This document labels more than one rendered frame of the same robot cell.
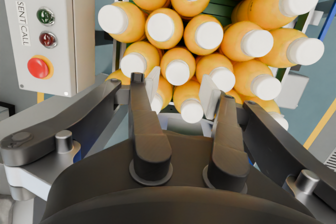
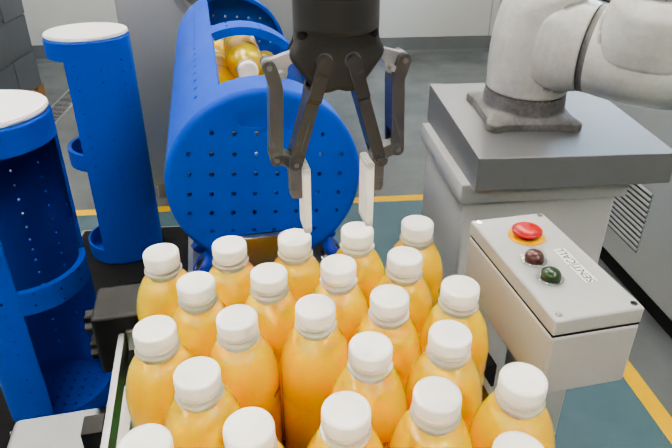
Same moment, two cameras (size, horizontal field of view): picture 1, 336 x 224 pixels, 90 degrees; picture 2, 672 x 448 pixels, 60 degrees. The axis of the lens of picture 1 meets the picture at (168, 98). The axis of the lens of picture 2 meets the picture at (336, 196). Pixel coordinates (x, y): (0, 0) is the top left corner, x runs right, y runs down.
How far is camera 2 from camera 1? 47 cm
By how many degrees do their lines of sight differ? 42
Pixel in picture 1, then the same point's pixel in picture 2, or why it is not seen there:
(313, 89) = not seen: outside the picture
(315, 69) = not seen: outside the picture
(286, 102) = (43, 426)
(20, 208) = (475, 124)
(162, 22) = (389, 300)
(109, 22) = (459, 282)
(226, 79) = (265, 275)
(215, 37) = (305, 306)
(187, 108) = (303, 239)
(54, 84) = (499, 226)
